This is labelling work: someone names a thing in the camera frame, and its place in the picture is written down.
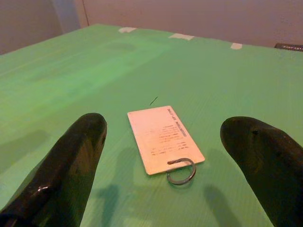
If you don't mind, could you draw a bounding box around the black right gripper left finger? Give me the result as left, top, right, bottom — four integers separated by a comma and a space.
0, 113, 108, 227

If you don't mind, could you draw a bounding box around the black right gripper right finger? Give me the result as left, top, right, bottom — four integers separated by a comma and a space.
219, 116, 303, 227

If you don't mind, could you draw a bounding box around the metal key ring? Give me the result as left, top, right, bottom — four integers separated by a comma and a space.
166, 157, 197, 186

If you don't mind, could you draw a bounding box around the white key card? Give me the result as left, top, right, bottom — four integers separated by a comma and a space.
127, 105, 205, 176

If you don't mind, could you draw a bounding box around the green corrugated plastic sheet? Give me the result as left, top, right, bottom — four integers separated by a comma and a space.
0, 23, 303, 227

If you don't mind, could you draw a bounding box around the black strip with white print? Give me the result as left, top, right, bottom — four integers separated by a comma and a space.
274, 43, 303, 52

